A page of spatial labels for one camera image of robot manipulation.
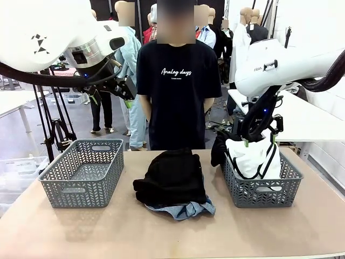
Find mannequin in blue shirt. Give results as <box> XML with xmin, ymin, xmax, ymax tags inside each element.
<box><xmin>196</xmin><ymin>5</ymin><xmax>217</xmax><ymax>50</ymax></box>

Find mannequin in beige shirt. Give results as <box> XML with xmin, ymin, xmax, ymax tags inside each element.
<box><xmin>89</xmin><ymin>90</ymin><xmax>114</xmax><ymax>134</ymax></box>

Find person's right forearm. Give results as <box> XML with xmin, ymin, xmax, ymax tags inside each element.
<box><xmin>138</xmin><ymin>95</ymin><xmax>152</xmax><ymax>124</ymax></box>

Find clear plastic storage bin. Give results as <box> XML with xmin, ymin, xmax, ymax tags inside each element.
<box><xmin>0</xmin><ymin>155</ymin><xmax>50</xmax><ymax>212</ymax></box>

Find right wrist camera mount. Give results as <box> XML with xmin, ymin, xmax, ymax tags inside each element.
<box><xmin>240</xmin><ymin>97</ymin><xmax>260</xmax><ymax>108</ymax></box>

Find black arm cable sleeve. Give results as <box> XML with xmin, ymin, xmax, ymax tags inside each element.
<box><xmin>0</xmin><ymin>61</ymin><xmax>123</xmax><ymax>89</ymax></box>
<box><xmin>243</xmin><ymin>50</ymin><xmax>345</xmax><ymax>141</ymax></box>

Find black right arm cable sleeve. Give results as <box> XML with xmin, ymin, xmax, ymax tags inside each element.
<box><xmin>243</xmin><ymin>50</ymin><xmax>345</xmax><ymax>141</ymax></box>

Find white garment with black trim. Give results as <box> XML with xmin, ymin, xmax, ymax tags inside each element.
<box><xmin>224</xmin><ymin>136</ymin><xmax>282</xmax><ymax>191</ymax></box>

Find mannequin in red top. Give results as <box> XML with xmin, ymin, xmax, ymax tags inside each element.
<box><xmin>142</xmin><ymin>4</ymin><xmax>158</xmax><ymax>44</ymax></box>

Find white desk with legs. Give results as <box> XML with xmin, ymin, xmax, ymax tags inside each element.
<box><xmin>0</xmin><ymin>90</ymin><xmax>51</xmax><ymax>155</ymax></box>

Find mannequin in white shirt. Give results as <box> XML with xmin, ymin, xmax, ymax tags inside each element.
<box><xmin>231</xmin><ymin>7</ymin><xmax>253</xmax><ymax>90</ymax></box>

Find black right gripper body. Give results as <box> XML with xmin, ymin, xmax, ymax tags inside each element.
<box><xmin>255</xmin><ymin>98</ymin><xmax>278</xmax><ymax>131</ymax></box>

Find black camera tripod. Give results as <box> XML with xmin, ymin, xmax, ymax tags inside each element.
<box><xmin>32</xmin><ymin>64</ymin><xmax>78</xmax><ymax>163</ymax></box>

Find person's left forearm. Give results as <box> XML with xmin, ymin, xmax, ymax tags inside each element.
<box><xmin>203</xmin><ymin>97</ymin><xmax>216</xmax><ymax>114</ymax></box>

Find black left arm cable sleeve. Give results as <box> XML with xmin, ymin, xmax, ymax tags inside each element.
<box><xmin>0</xmin><ymin>61</ymin><xmax>123</xmax><ymax>89</ymax></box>

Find mannequin in light blue fleece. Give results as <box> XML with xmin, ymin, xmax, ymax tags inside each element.
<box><xmin>114</xmin><ymin>25</ymin><xmax>148</xmax><ymax>152</ymax></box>

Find blue denim jeans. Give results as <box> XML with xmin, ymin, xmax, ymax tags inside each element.
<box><xmin>144</xmin><ymin>195</ymin><xmax>217</xmax><ymax>222</ymax></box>

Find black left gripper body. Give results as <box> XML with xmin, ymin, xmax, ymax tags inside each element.
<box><xmin>75</xmin><ymin>57</ymin><xmax>122</xmax><ymax>94</ymax></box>

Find black light stand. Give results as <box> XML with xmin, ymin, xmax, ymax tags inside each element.
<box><xmin>284</xmin><ymin>26</ymin><xmax>293</xmax><ymax>50</ymax></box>

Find person in black T-shirt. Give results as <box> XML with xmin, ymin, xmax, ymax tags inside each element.
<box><xmin>136</xmin><ymin>0</ymin><xmax>223</xmax><ymax>151</ymax></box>

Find mannequin in black jacket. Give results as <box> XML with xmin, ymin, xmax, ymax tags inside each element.
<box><xmin>246</xmin><ymin>9</ymin><xmax>271</xmax><ymax>45</ymax></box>

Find grey plastic woven basket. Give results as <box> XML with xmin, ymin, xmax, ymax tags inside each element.
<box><xmin>38</xmin><ymin>139</ymin><xmax>125</xmax><ymax>209</ymax></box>
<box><xmin>220</xmin><ymin>150</ymin><xmax>305</xmax><ymax>209</ymax></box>

